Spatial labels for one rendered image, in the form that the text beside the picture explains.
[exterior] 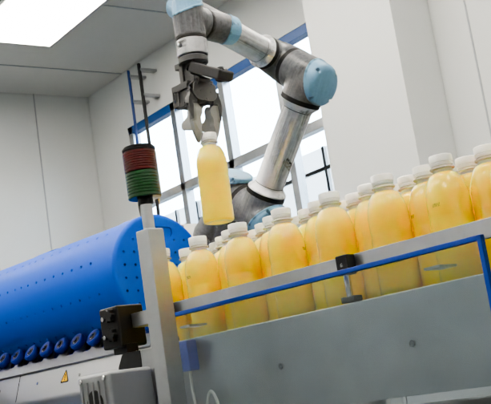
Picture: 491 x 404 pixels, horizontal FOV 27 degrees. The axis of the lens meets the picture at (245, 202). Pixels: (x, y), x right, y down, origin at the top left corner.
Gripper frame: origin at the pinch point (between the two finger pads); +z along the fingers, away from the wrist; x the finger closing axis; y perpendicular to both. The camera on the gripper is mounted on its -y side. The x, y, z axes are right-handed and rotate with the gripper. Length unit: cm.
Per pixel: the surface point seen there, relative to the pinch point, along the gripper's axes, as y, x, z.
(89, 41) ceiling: 399, -250, -202
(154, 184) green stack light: -27, 38, 20
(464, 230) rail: -82, 23, 39
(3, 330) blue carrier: 75, 15, 35
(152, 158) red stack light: -26.6, 38.0, 14.6
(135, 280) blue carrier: 19.6, 10.5, 30.5
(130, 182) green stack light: -24, 42, 19
